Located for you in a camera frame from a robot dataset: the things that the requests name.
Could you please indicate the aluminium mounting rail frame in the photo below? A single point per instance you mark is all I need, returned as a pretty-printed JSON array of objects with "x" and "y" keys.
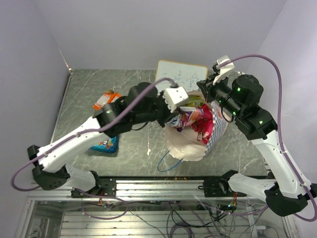
[{"x": 151, "y": 207}]

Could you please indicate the small whiteboard on stand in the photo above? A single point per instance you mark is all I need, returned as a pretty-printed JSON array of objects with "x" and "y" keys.
[{"x": 184, "y": 74}]

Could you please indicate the blue checkered paper bag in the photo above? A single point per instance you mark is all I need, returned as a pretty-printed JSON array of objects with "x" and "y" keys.
[{"x": 184, "y": 145}]

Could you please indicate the blue candy packet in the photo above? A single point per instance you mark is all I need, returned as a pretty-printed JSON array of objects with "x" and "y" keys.
[{"x": 110, "y": 146}]

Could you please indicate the red snack packet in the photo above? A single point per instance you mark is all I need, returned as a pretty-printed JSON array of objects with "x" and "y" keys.
[{"x": 203, "y": 126}]

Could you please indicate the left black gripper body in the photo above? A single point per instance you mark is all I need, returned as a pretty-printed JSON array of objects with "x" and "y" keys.
[{"x": 159, "y": 110}]

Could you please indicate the purple snack packet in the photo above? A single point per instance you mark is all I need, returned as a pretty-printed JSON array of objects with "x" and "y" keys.
[{"x": 186, "y": 117}]

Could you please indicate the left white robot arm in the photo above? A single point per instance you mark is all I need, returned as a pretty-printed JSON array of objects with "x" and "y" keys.
[{"x": 142, "y": 104}]

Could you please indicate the orange snack packet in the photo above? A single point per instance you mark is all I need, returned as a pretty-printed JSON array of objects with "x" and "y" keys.
[{"x": 108, "y": 97}]

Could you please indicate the yellow green snack packet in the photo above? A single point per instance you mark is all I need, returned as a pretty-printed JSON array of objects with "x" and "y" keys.
[{"x": 194, "y": 101}]

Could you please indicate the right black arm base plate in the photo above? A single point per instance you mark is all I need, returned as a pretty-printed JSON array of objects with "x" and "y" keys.
[{"x": 211, "y": 188}]

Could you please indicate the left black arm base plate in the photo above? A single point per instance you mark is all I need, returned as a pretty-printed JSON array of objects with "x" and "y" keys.
[{"x": 104, "y": 187}]

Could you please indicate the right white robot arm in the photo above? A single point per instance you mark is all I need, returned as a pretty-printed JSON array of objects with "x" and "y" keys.
[{"x": 284, "y": 194}]

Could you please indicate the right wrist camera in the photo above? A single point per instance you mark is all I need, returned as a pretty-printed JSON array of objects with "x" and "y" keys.
[{"x": 223, "y": 67}]

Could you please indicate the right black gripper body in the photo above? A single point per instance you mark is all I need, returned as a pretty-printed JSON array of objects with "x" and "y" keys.
[{"x": 221, "y": 92}]

